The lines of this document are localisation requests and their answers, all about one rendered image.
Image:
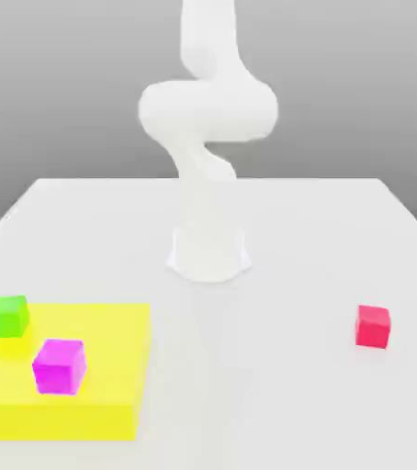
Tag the small red cube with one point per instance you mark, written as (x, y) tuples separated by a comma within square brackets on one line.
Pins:
[(372, 326)]

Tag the small magenta cube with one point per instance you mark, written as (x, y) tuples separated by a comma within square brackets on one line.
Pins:
[(59, 367)]

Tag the small green cube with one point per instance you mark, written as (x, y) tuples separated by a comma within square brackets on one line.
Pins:
[(7, 316)]

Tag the large yellow box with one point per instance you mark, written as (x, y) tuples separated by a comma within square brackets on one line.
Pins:
[(113, 360)]

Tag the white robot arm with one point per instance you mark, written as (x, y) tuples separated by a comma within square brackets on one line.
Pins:
[(208, 110)]

